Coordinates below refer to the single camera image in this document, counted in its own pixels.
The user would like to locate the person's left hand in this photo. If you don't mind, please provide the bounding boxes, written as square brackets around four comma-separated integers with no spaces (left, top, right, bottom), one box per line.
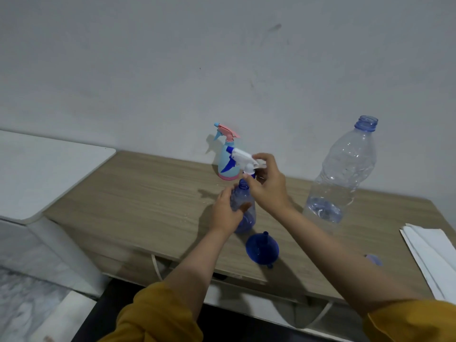
[210,186,252,236]

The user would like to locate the person's right hand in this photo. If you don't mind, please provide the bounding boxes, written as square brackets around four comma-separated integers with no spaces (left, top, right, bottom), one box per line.
[244,153,294,220]

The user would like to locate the small blue transparent bottle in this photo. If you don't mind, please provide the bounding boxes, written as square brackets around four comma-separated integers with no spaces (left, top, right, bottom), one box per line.
[230,179,257,235]

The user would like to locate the white and blue trigger sprayer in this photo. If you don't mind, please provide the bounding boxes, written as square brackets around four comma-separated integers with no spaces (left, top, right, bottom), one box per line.
[220,146,268,179]

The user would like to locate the person's left forearm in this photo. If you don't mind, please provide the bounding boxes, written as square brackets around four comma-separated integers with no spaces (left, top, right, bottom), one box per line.
[162,224,243,322]

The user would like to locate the person's right forearm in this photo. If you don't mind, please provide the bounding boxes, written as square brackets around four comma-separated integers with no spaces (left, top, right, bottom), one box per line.
[274,206,425,318]

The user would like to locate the light blue pink spray bottle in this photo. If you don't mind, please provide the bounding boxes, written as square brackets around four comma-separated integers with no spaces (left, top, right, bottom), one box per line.
[213,122,241,181]

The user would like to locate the blue plastic funnel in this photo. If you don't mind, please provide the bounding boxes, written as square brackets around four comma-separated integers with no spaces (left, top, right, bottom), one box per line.
[245,231,280,270]

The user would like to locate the large clear plastic water bottle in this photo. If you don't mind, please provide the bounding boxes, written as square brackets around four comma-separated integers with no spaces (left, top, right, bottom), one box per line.
[302,115,379,235]

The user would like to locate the yellow left sleeve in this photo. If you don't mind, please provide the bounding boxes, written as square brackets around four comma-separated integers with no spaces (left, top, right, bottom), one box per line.
[98,282,204,342]

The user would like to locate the yellow sleeve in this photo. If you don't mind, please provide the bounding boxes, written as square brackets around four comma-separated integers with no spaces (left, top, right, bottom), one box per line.
[362,299,456,342]
[98,282,204,342]

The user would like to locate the white paper sheets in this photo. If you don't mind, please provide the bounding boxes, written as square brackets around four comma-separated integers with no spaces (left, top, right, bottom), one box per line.
[399,223,456,305]

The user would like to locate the white side table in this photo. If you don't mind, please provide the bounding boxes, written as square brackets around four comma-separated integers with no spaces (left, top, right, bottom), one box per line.
[0,129,117,298]

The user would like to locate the yellow right sleeve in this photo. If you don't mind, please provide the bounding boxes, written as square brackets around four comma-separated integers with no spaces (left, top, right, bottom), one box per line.
[362,299,456,342]

